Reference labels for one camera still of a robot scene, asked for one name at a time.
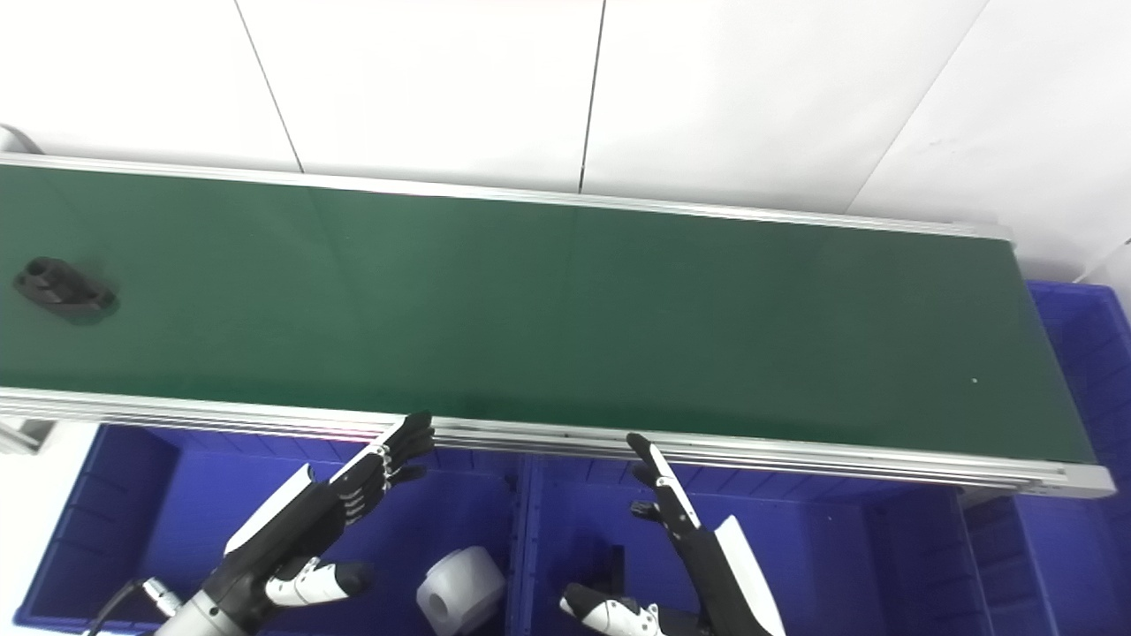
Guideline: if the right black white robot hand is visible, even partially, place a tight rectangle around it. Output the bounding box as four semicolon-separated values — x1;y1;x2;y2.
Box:
559;432;787;636

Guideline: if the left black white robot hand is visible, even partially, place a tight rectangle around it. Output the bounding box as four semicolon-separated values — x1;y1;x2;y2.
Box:
208;412;436;612

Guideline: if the black flange part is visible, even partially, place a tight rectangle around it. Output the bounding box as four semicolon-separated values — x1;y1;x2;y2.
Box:
12;256;119;324

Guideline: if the blue plastic bin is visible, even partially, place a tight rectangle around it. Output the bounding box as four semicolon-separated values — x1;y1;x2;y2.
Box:
508;453;973;636
959;280;1131;636
13;423;533;636

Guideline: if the black part in bin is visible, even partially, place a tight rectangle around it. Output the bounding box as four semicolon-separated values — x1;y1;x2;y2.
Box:
604;543;629;603

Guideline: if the green conveyor belt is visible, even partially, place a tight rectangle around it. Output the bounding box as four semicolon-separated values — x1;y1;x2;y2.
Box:
0;164;1097;466
0;152;1117;501

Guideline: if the white cylindrical part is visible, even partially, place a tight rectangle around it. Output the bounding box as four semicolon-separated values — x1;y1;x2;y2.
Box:
415;545;507;636

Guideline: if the aluminium conveyor support leg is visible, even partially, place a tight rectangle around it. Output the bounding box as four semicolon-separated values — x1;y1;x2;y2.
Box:
0;419;56;457

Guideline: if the grey conveyor end cover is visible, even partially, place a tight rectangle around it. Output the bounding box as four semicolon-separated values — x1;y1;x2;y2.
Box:
0;124;45;159

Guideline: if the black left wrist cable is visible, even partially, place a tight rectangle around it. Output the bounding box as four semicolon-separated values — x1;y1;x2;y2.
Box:
84;577;185;636

